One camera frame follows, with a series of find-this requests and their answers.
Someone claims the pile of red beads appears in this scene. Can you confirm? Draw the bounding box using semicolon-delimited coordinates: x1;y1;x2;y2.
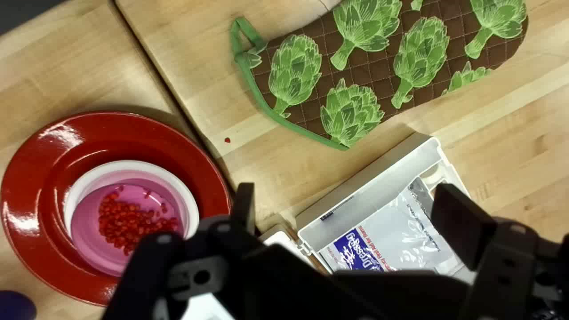
96;185;181;256

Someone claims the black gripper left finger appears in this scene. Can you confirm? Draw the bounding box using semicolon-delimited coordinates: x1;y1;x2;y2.
233;182;258;239

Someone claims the small white paper plate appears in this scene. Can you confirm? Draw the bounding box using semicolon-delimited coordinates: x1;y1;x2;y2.
62;159;203;255

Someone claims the brown green artichoke oven mitt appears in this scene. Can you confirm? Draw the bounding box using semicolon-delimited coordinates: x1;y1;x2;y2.
228;0;530;151

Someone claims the red ceramic plate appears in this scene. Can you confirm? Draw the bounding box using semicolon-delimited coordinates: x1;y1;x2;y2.
0;111;235;308

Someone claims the purple plastic bowl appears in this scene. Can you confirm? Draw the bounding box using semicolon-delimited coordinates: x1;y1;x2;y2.
69;180;187;279

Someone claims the blue plastic cup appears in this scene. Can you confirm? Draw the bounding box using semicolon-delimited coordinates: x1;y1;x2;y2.
0;290;39;320

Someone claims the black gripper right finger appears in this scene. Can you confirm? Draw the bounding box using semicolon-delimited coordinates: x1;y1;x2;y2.
428;182;505;281

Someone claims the white cardboard box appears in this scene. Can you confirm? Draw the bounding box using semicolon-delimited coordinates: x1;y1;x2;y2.
293;132;478;288

